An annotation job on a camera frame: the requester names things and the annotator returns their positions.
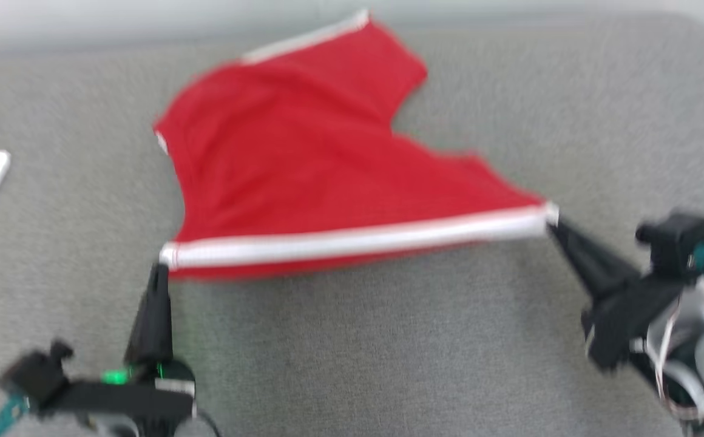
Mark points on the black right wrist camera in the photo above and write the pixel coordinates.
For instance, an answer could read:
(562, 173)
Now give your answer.
(673, 243)

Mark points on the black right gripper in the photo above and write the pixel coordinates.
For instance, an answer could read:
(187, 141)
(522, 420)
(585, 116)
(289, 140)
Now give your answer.
(622, 321)

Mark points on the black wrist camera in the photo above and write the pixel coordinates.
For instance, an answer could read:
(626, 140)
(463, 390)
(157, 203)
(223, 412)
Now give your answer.
(33, 376)
(673, 243)

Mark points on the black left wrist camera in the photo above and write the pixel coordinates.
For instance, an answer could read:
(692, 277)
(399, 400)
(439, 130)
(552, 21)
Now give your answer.
(33, 376)

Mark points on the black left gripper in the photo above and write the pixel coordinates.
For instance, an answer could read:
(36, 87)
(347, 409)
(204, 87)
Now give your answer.
(121, 400)

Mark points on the red shorts white band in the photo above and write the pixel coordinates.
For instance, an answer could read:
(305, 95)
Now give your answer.
(303, 158)

